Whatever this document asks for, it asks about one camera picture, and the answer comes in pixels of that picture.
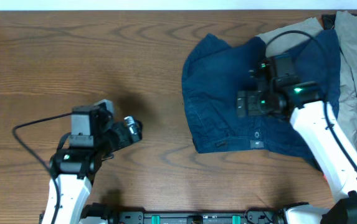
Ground beige khaki shorts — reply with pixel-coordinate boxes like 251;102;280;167
259;11;357;150

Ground navy blue denim shorts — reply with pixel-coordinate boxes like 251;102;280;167
182;30;341;167

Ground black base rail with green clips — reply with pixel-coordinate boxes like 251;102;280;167
80;203;286;224

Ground black garment with white tag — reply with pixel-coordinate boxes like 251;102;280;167
321;14;336;30

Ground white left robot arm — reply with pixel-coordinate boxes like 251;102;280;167
42;113;143;224

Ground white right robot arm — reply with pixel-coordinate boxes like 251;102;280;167
237;61;357;223

